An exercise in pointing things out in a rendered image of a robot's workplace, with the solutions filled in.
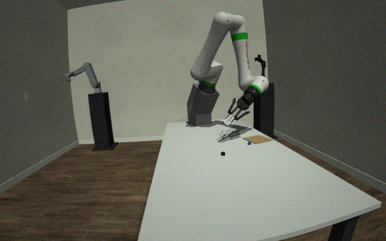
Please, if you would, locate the tan square mat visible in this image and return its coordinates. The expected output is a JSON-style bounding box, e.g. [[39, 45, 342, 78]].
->
[[243, 135, 273, 144]]

